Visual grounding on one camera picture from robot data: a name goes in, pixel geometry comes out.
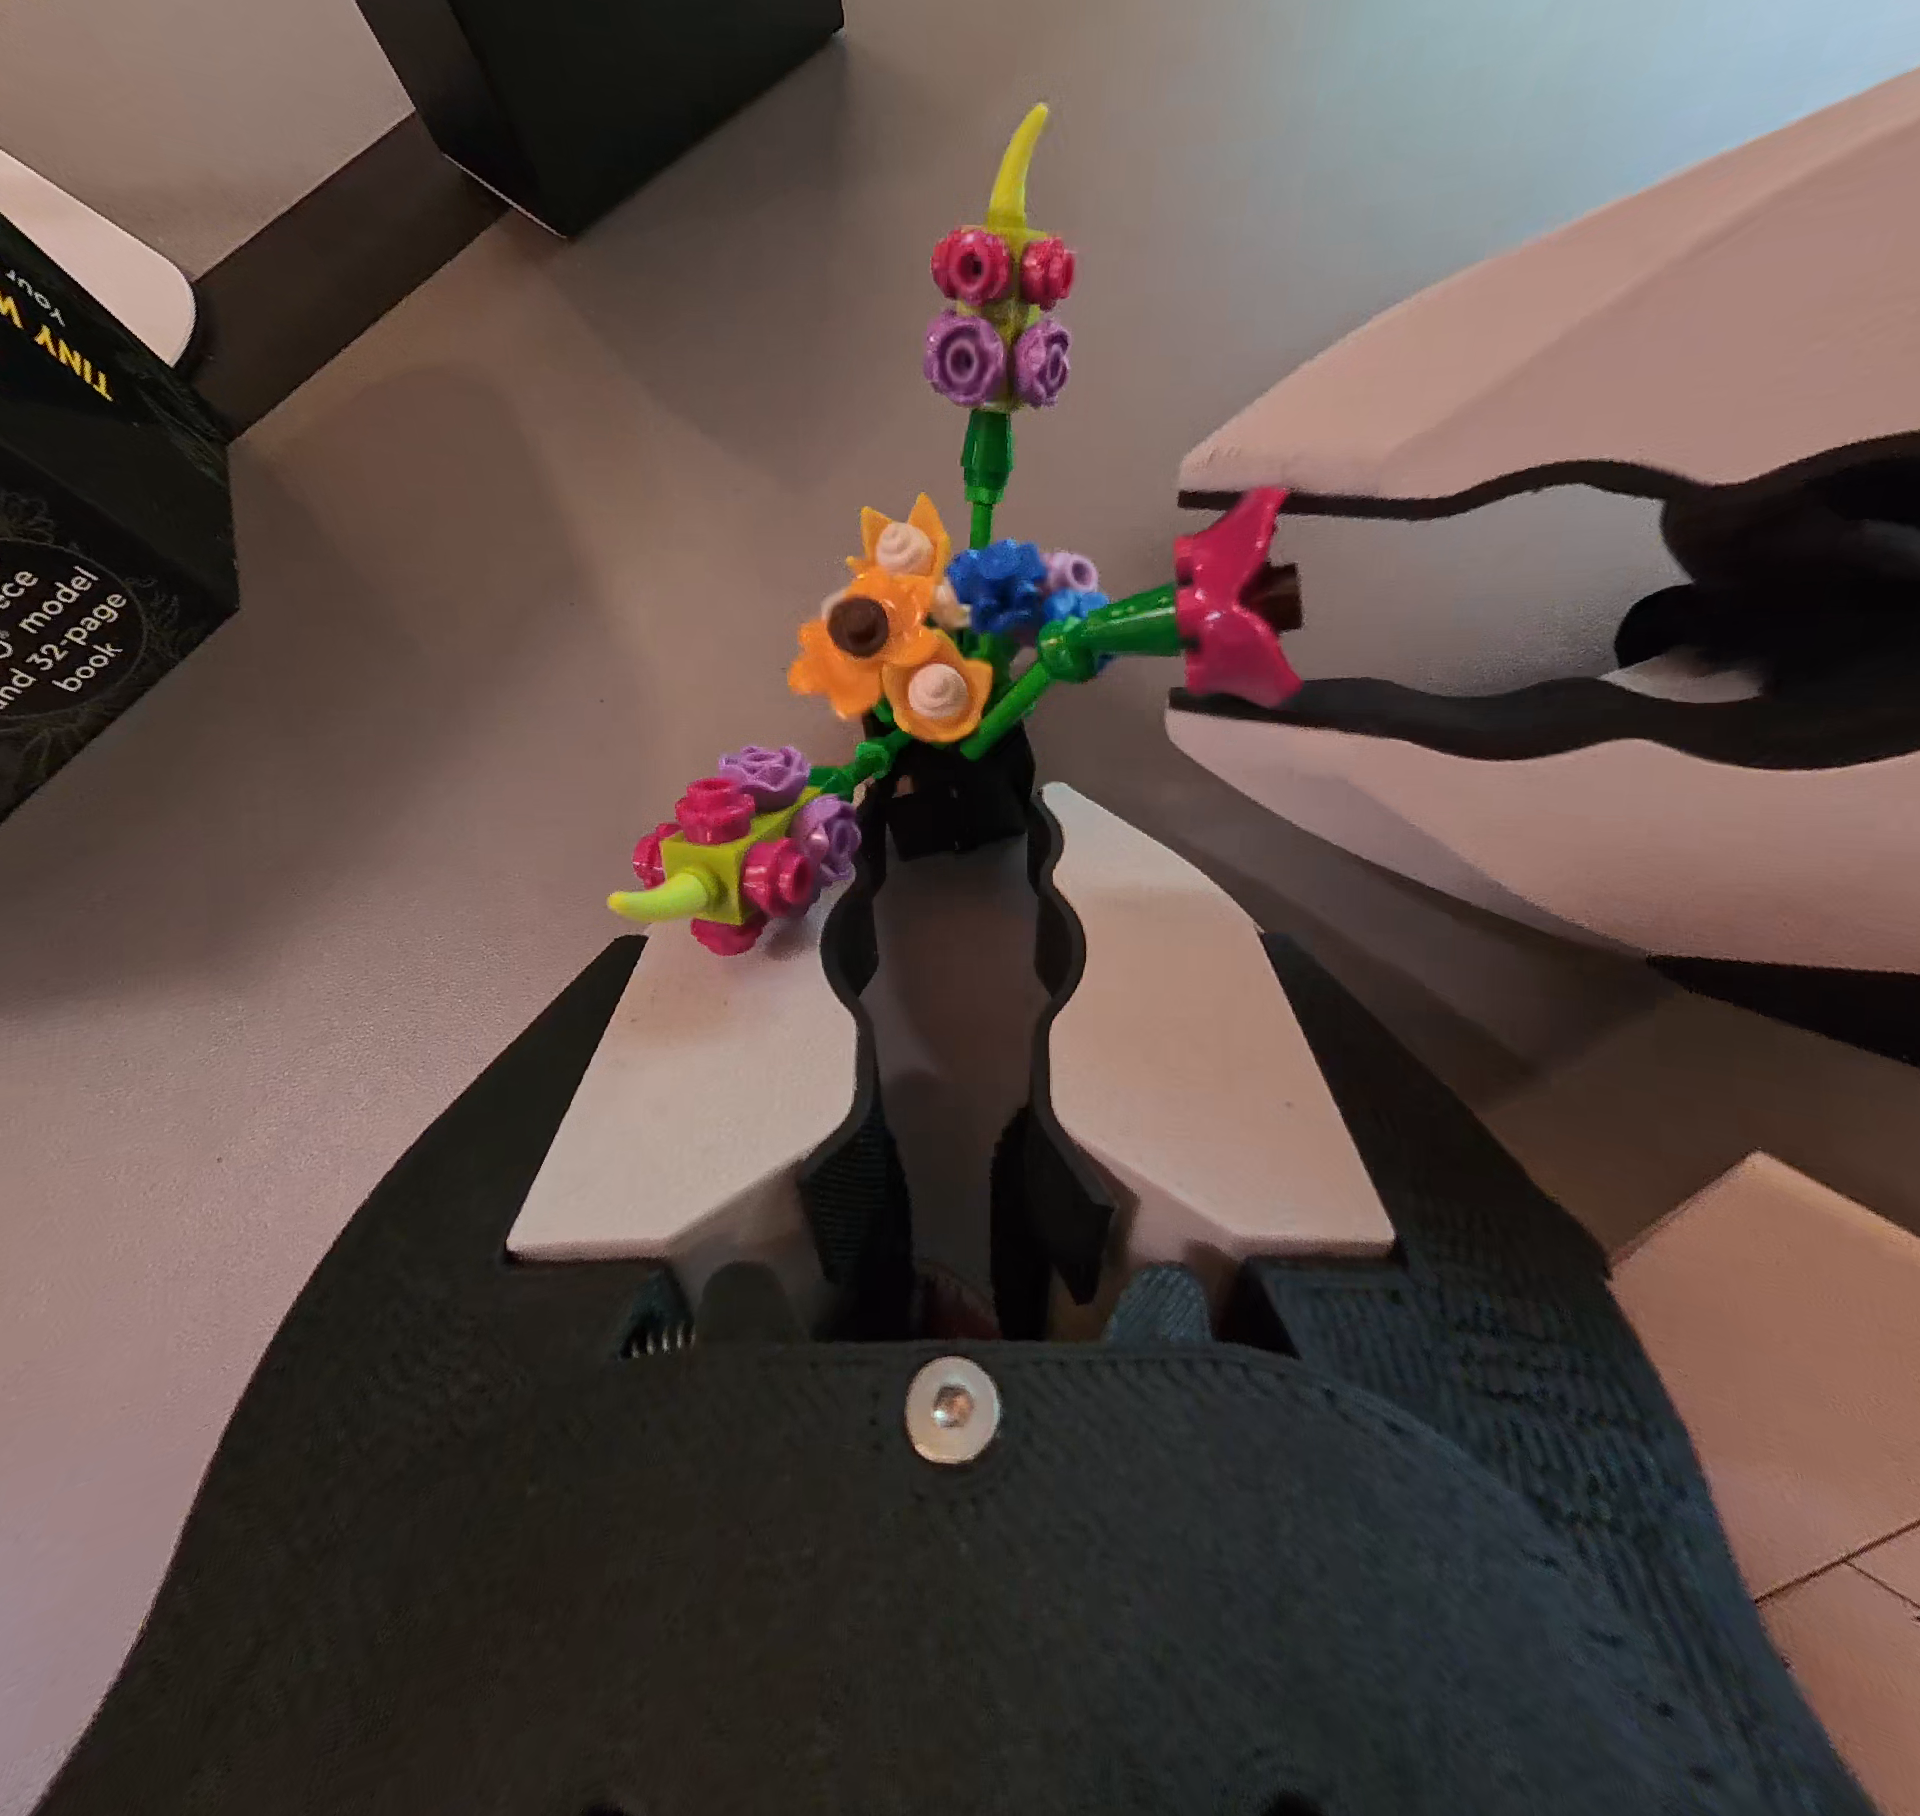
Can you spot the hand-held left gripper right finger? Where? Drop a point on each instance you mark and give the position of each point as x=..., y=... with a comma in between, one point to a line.
x=1215, y=1083

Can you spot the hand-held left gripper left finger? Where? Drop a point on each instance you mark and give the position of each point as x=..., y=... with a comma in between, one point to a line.
x=676, y=1111

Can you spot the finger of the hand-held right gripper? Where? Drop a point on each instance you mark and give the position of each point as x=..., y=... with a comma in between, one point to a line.
x=1621, y=841
x=1621, y=317

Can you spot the magenta lego flower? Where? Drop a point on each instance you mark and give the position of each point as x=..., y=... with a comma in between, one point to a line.
x=1231, y=612

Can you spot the lego flower bouquet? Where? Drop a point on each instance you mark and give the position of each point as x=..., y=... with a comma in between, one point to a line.
x=884, y=647

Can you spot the lego instruction booklet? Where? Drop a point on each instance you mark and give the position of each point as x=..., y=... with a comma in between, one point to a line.
x=1802, y=1396

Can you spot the black lego set box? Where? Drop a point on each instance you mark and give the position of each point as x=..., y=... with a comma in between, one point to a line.
x=91, y=557

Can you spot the large black block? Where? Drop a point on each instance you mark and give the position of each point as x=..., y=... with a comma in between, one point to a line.
x=601, y=32

